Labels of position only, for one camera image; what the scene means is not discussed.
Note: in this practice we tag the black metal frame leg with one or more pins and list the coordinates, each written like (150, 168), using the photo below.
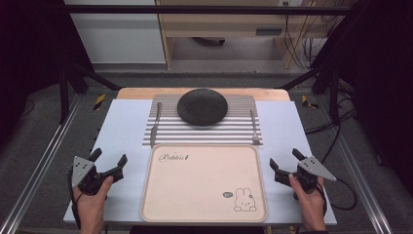
(333, 97)
(65, 94)

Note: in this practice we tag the black horizontal frame bar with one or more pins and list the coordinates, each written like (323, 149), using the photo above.
(195, 9)

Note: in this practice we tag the white cabinet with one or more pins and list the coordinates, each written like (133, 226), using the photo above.
(120, 39)

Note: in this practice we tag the black chair base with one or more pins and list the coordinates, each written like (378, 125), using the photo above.
(209, 40)

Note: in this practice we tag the striped placemat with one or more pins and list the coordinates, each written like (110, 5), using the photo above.
(227, 133)

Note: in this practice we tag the silver fork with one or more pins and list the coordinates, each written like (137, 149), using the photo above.
(254, 126)

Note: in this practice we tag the beige tray with rabbit print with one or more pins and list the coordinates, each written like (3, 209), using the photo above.
(195, 188)

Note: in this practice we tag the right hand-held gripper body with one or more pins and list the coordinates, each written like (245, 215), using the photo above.
(313, 167)

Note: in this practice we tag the silver table knife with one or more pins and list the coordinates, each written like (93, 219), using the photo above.
(155, 126)

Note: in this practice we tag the light wooden desk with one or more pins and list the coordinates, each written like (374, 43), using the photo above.
(227, 22)

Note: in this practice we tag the yellow black tape marker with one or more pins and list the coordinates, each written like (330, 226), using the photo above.
(99, 101)
(307, 101)

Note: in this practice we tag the person's right hand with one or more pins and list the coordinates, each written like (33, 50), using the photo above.
(311, 201)

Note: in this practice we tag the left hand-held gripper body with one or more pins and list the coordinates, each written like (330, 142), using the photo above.
(81, 169)

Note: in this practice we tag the person's left hand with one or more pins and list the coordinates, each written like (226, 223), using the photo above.
(92, 201)

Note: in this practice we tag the person's dark clothing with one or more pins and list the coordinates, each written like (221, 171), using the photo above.
(195, 230)

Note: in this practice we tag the black textured plate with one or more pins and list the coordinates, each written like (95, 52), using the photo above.
(202, 107)

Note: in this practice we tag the black curtain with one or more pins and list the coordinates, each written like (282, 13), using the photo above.
(380, 65)
(29, 48)

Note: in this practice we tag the aluminium rail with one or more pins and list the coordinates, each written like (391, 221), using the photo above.
(39, 165)
(360, 182)

